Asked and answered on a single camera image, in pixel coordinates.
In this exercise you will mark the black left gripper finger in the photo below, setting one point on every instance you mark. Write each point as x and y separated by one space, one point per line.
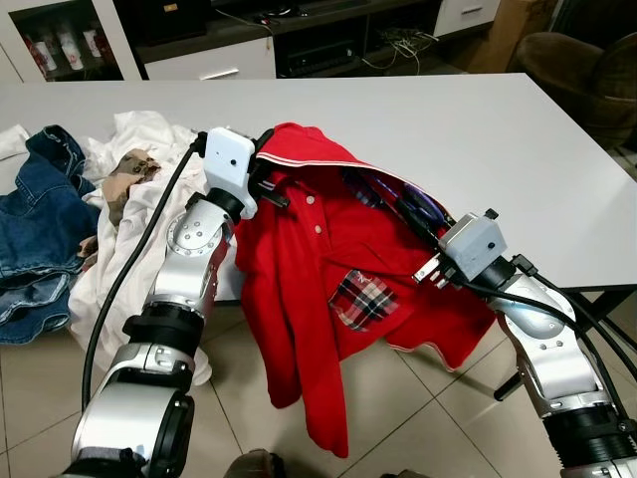
263 141

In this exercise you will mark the blue plastic clothes hanger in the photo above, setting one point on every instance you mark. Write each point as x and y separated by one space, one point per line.
428 211

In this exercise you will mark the red shirt with plaid pocket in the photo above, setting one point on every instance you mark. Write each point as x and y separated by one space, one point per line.
328 249

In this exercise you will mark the white jacket with plaid lining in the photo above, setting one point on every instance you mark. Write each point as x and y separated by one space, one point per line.
139 129

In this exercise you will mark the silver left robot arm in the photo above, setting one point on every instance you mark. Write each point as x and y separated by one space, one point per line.
194 249

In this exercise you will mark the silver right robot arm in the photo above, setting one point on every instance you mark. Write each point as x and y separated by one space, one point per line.
542 349

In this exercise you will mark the black AV receiver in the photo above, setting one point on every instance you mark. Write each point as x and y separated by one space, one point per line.
314 62

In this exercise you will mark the white and dark TV cabinet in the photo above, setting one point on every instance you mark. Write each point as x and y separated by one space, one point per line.
209 62

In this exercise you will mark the tall black loudspeaker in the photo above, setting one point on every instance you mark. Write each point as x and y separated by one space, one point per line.
169 20

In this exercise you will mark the white glass display cabinet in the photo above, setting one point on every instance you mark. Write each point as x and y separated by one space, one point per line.
121 45

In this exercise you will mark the robot right leg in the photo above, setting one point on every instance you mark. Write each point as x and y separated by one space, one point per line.
413 473

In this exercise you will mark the robot leg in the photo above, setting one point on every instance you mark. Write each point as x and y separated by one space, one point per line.
254 466
413 473

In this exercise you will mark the blue denim jacket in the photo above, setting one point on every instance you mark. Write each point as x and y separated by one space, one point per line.
40 219

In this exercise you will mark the brown wicker armchair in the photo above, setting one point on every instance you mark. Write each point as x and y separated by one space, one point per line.
577 80

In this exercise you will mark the plain brown cardboard box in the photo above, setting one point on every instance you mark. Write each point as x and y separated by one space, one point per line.
508 35

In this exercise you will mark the crumpled white shirt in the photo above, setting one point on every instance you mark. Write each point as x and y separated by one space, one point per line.
12 142

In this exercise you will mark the robot left leg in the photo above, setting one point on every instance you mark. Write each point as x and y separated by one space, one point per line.
254 466

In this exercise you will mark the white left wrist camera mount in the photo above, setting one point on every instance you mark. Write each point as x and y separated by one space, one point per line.
227 164

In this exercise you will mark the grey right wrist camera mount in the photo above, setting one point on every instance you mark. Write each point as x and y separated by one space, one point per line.
476 244

